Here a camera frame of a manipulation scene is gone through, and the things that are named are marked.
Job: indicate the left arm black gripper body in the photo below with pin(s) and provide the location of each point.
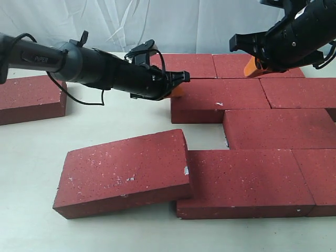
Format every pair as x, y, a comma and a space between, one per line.
142, 82

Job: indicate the right third-row red brick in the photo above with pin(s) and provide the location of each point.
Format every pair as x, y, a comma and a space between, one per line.
279, 129

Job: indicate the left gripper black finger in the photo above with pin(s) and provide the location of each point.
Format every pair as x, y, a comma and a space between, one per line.
176, 78

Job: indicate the white backdrop cloth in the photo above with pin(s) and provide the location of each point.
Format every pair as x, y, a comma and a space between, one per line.
203, 27

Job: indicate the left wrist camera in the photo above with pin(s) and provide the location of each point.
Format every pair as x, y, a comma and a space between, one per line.
141, 54

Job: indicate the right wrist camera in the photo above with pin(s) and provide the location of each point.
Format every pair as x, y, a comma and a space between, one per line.
286, 5

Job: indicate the front large red brick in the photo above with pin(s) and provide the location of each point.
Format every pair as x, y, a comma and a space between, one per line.
245, 184

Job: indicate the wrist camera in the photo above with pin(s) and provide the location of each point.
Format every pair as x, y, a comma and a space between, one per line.
141, 54
286, 5

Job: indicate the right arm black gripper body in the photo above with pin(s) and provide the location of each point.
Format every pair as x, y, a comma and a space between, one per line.
309, 26

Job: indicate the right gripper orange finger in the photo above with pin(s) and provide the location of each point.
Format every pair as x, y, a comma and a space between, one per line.
256, 68

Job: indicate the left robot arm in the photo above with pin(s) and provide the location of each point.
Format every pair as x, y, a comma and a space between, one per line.
71, 61

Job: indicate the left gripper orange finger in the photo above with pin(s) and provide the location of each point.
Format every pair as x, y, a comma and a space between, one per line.
176, 92

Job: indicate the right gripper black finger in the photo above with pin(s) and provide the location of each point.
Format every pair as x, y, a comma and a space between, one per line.
250, 43

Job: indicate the right second-row red brick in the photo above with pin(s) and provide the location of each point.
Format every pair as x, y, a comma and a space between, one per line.
301, 93

